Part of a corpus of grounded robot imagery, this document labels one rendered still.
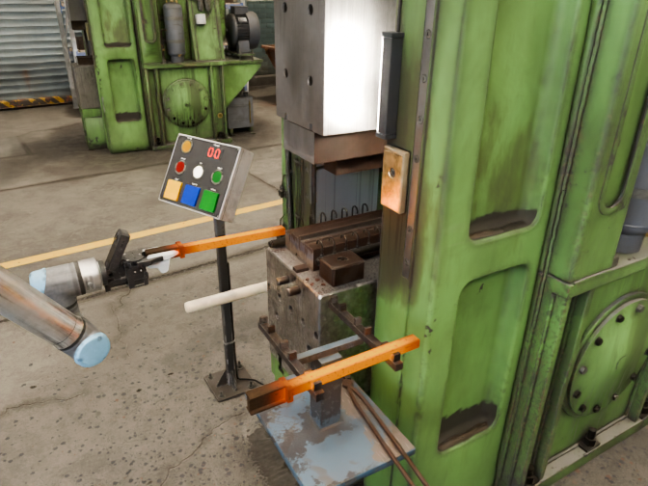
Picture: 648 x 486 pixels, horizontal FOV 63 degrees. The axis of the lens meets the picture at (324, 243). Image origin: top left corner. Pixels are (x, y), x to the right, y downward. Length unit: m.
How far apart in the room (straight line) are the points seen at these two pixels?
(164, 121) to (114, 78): 0.68
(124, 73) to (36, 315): 5.22
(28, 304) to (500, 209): 1.23
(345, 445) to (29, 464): 1.52
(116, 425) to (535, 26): 2.20
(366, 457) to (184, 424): 1.29
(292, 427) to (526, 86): 1.08
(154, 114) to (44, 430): 4.38
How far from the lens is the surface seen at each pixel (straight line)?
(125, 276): 1.56
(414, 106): 1.40
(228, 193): 2.01
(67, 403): 2.81
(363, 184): 2.04
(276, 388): 1.15
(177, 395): 2.69
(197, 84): 6.47
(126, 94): 6.46
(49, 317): 1.38
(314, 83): 1.52
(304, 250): 1.74
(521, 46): 1.50
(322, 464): 1.39
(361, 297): 1.68
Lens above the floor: 1.74
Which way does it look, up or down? 26 degrees down
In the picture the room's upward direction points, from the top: 1 degrees clockwise
